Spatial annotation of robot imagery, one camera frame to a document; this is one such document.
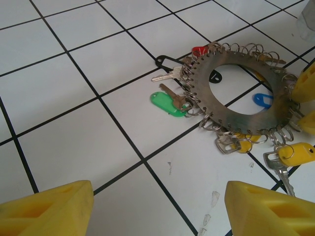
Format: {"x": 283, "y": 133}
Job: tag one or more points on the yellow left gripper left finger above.
{"x": 37, "y": 216}

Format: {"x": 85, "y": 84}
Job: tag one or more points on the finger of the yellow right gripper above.
{"x": 306, "y": 88}
{"x": 308, "y": 124}

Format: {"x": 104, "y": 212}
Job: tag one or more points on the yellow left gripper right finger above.
{"x": 270, "y": 218}

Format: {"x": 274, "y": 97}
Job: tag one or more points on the yellow key tag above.
{"x": 259, "y": 76}
{"x": 244, "y": 145}
{"x": 300, "y": 153}

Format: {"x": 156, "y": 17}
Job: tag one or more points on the blue key tag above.
{"x": 259, "y": 98}

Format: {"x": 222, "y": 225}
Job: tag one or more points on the silver key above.
{"x": 221, "y": 147}
{"x": 273, "y": 162}
{"x": 176, "y": 72}

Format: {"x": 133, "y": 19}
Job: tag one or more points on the steel key disc with rings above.
{"x": 200, "y": 78}

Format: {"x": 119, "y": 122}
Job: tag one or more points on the red key tag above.
{"x": 198, "y": 51}

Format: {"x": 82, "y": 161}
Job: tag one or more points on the brass key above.
{"x": 179, "y": 99}

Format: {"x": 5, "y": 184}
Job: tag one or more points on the green key tag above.
{"x": 160, "y": 100}

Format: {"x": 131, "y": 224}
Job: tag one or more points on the black key tag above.
{"x": 159, "y": 59}

